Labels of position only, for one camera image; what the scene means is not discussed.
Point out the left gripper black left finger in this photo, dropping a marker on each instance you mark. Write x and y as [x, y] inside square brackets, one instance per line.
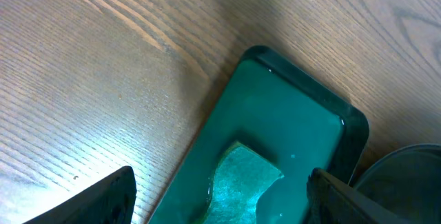
[110, 200]

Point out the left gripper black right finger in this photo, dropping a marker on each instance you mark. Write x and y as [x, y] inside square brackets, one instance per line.
[333, 202]

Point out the green wavy sponge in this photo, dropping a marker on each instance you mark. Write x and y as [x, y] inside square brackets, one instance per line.
[237, 186]

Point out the round black tray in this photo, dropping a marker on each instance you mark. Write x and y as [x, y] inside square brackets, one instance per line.
[406, 182]

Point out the rectangular green tray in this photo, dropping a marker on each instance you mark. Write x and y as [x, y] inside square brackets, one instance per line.
[284, 115]

